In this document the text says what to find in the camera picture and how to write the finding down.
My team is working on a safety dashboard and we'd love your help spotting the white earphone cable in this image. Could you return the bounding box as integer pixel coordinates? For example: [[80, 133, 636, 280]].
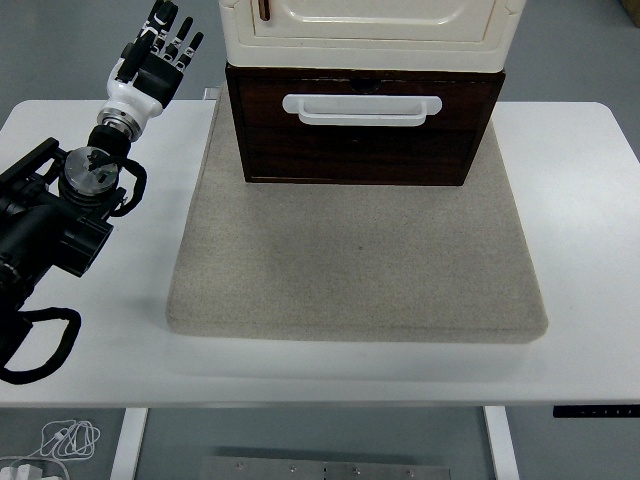
[[0, 418, 102, 476]]

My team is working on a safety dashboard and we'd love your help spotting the dark wooden drawer housing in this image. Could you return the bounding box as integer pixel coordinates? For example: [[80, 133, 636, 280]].
[[224, 62, 507, 188]]

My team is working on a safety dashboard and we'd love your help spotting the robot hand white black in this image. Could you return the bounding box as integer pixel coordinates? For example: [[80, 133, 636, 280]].
[[102, 0, 205, 125]]

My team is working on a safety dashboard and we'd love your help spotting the white table leg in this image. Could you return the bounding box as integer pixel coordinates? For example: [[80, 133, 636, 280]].
[[108, 407, 150, 480], [482, 405, 521, 480]]

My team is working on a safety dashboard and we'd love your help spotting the dark wooden drawer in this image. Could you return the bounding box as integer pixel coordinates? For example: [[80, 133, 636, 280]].
[[234, 74, 497, 134]]

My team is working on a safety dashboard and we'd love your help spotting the black table control panel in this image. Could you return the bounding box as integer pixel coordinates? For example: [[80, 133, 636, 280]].
[[552, 405, 640, 419]]

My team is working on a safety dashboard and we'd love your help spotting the white drawer handle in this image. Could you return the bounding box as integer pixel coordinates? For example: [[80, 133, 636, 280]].
[[281, 93, 444, 127]]

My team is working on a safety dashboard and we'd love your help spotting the beige fabric mat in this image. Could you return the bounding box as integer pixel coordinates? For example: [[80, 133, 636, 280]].
[[164, 82, 550, 346]]

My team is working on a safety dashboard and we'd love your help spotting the white charger adapter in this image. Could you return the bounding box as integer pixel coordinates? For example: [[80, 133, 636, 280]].
[[2, 462, 47, 480]]

